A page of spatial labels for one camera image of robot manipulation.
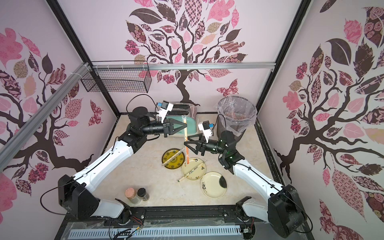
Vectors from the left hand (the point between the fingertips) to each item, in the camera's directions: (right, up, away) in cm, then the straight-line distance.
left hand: (186, 128), depth 65 cm
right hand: (0, -6, +3) cm, 7 cm away
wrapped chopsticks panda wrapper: (-4, -30, +20) cm, 37 cm away
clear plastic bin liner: (+33, +9, +35) cm, 48 cm away
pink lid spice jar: (-27, -32, +6) cm, 43 cm away
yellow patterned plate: (-8, -23, +28) cm, 37 cm away
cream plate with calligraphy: (+6, -28, +23) cm, 37 cm away
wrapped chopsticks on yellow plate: (-10, -19, +30) cm, 36 cm away
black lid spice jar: (-23, -32, +8) cm, 40 cm away
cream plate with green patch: (+15, -33, +19) cm, 40 cm away
